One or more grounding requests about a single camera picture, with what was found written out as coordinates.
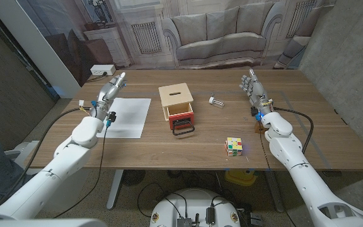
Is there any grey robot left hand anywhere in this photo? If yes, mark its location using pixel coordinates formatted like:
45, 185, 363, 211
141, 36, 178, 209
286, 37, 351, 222
95, 72, 128, 122

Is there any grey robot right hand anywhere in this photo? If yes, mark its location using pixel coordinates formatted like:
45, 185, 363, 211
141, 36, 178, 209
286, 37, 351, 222
239, 68, 274, 116

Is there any white paper sheet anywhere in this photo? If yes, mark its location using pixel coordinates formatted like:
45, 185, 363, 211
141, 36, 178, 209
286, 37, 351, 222
96, 97, 152, 139

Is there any brown wooden block with holes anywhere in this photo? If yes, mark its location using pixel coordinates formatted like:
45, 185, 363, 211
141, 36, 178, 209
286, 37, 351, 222
253, 121, 269, 135

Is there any white power strip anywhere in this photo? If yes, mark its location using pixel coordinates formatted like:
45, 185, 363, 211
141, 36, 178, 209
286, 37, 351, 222
89, 64, 117, 76

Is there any clear vial with white cap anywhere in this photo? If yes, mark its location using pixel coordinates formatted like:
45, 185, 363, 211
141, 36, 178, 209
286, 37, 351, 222
209, 96, 225, 109

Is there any multicoloured puzzle cube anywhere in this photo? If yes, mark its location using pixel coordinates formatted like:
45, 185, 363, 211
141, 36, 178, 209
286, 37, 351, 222
224, 137, 243, 158

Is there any light wooden slotted box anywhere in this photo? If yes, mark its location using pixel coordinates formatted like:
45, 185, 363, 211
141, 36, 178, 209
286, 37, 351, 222
158, 83, 194, 122

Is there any printed living room backdrop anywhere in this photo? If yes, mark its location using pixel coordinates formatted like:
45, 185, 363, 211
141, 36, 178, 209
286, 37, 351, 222
17, 0, 337, 88

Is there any black floor fan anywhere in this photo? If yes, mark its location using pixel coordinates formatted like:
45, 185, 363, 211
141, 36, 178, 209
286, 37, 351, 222
121, 170, 146, 187

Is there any yellow object under table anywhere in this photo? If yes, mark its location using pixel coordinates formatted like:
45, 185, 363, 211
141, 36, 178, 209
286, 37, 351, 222
224, 170, 258, 187

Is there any white table leg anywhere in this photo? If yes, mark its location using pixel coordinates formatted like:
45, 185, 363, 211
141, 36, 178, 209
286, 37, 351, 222
106, 169, 125, 211

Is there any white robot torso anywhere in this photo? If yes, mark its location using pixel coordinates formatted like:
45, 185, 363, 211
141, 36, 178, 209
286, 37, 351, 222
149, 188, 241, 227

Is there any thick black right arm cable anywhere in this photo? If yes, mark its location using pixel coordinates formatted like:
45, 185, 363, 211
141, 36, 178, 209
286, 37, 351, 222
272, 106, 314, 155

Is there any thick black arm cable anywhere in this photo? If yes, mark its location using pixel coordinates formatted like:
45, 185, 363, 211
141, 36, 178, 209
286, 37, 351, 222
0, 107, 93, 209
272, 106, 314, 155

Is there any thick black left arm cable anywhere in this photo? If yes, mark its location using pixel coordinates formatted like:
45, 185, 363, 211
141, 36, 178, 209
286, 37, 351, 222
0, 107, 93, 209

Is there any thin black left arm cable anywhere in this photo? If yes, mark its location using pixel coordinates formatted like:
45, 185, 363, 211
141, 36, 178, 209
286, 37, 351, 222
52, 124, 110, 219

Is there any red drawer with black handle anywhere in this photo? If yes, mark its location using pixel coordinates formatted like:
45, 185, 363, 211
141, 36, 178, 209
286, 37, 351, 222
168, 103, 196, 137

